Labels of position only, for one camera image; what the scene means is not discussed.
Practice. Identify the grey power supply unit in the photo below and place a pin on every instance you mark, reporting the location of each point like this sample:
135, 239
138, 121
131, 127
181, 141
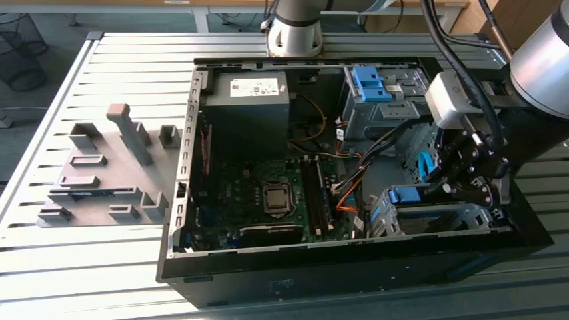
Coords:
250, 110

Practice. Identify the white frame desk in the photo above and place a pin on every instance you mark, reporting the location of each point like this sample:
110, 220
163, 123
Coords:
201, 20

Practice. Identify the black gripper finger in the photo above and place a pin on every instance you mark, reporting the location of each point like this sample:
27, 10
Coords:
484, 191
458, 153

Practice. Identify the green motherboard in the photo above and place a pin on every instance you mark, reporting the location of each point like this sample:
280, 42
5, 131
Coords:
236, 203

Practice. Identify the grey parts rack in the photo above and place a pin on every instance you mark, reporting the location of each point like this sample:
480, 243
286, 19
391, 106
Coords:
115, 170

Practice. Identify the black PC case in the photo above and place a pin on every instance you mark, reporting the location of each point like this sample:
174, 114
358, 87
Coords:
311, 276

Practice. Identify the blue RAM stick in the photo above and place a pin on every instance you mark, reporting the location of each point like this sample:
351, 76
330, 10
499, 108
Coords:
89, 194

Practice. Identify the silver disk bay cage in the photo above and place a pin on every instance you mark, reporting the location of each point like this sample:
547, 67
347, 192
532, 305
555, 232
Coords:
418, 208

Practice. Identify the brown wooden cabinet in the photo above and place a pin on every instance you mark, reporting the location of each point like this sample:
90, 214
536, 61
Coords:
530, 16

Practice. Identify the silver CPU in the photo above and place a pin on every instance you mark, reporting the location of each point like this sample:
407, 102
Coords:
276, 199

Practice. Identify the hard disk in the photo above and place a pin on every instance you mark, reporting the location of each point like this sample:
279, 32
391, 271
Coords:
404, 195

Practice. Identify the silver optical drive cage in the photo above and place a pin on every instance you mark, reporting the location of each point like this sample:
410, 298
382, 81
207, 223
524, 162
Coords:
383, 113

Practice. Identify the black graphics card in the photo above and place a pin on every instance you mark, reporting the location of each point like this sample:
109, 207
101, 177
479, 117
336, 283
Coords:
271, 233

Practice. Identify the black CPU socket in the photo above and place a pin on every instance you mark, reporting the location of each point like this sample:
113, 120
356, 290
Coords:
263, 200

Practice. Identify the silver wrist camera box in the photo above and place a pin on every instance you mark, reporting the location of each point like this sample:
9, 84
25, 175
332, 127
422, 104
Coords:
450, 100

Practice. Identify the blue plastic drive latch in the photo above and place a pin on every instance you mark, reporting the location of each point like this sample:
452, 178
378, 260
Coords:
371, 86

